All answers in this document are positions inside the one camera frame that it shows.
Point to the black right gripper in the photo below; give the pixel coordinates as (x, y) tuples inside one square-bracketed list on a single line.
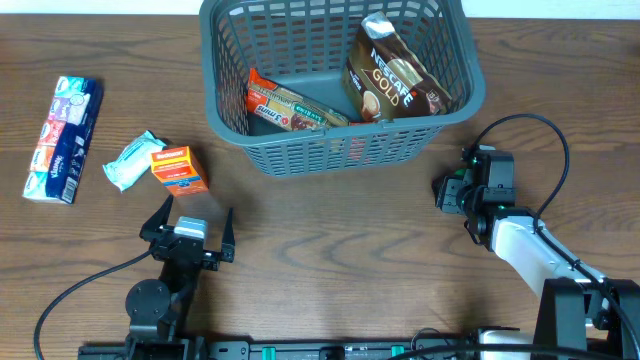
[(447, 195)]

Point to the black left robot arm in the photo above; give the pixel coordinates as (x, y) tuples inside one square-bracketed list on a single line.
[(158, 308)]

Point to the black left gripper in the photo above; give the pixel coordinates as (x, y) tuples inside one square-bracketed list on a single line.
[(211, 261)]

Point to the orange Redoxon box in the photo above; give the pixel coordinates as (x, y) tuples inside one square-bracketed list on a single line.
[(179, 171)]

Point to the Kleenex tissue multipack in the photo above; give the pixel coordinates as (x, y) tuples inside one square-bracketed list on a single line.
[(59, 157)]

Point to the orange spaghetti pasta packet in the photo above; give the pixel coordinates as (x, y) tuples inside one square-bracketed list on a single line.
[(287, 109)]

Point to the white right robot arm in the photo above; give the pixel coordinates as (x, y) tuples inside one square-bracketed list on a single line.
[(580, 307)]

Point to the light blue tissue packet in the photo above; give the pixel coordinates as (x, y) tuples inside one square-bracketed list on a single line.
[(134, 161)]

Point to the grey plastic basket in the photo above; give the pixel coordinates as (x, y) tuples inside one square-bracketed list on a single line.
[(303, 45)]

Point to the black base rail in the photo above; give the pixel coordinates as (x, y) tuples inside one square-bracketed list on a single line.
[(242, 350)]

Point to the brown Nescafe Gold coffee bag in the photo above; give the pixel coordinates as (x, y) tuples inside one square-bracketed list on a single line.
[(385, 80)]

